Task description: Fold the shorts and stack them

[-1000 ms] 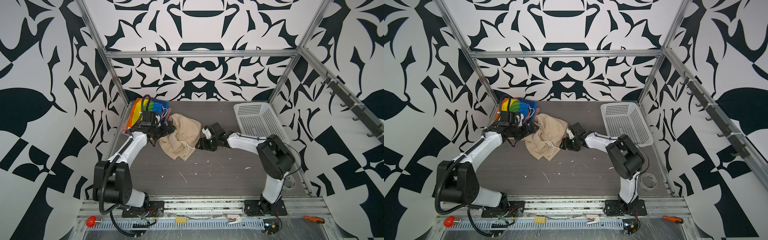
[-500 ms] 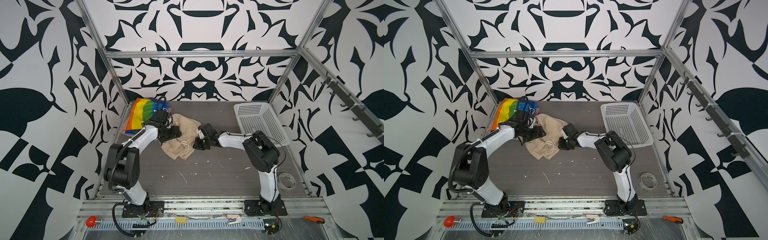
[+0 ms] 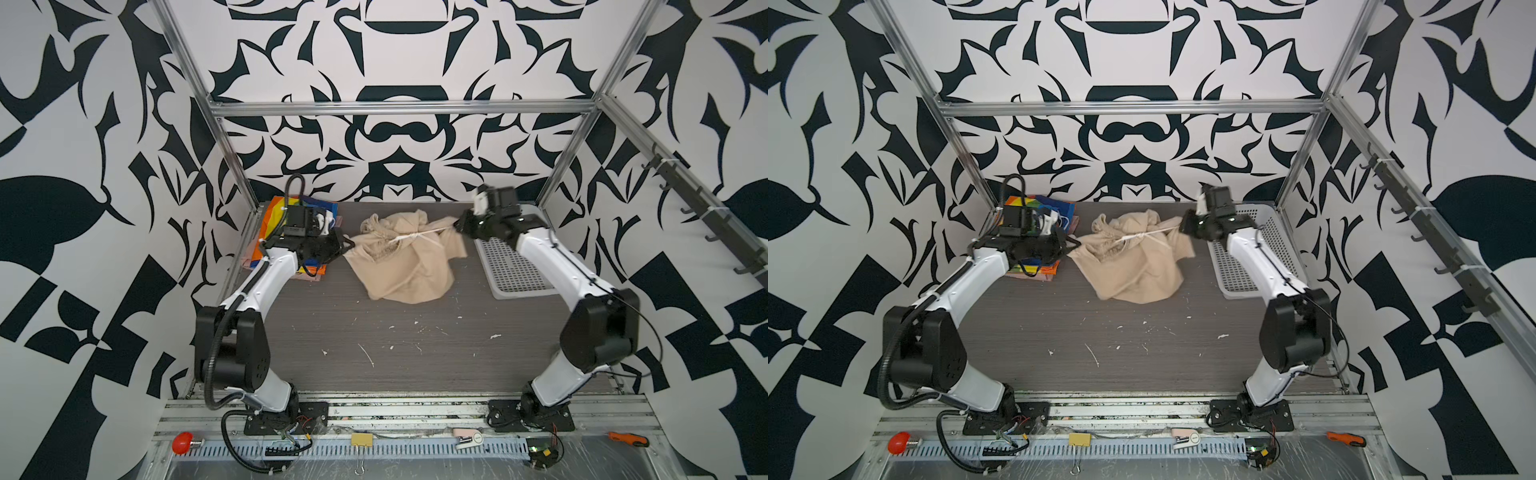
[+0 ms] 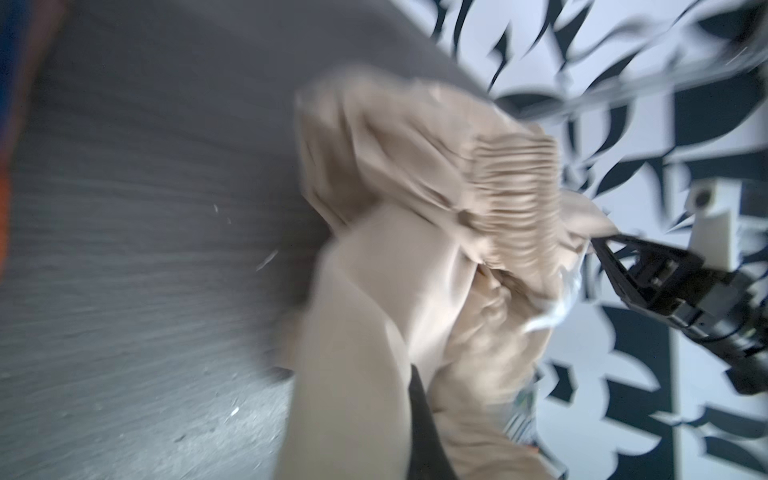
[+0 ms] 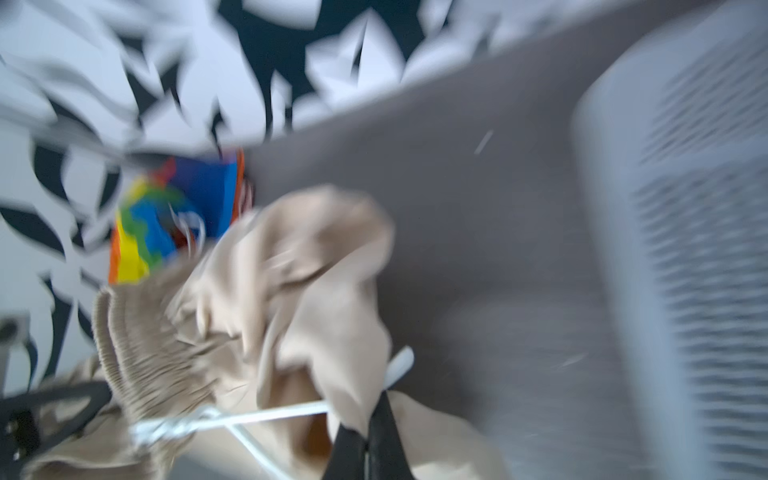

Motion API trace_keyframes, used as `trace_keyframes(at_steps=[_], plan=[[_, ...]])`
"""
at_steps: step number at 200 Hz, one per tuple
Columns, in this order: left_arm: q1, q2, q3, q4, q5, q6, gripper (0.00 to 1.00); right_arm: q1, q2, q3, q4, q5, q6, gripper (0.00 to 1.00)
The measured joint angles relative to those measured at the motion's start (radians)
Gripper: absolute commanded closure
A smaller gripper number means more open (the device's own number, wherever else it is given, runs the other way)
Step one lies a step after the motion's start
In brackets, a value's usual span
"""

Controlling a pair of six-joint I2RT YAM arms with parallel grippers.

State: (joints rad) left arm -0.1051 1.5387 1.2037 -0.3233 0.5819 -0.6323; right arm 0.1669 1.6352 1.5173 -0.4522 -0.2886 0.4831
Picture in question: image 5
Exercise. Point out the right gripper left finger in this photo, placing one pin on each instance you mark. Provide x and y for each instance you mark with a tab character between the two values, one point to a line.
347	460

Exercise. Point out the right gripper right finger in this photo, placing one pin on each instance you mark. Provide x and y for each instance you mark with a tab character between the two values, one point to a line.
386	456

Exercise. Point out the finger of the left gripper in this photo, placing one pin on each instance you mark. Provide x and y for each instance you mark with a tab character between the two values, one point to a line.
35	422

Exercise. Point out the beige shorts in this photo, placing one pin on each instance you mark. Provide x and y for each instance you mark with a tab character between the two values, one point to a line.
281	310

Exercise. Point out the multicolour shorts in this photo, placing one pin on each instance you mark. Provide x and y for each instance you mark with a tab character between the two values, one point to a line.
176	210

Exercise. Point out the white plastic basket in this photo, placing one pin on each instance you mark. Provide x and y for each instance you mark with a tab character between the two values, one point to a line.
671	147

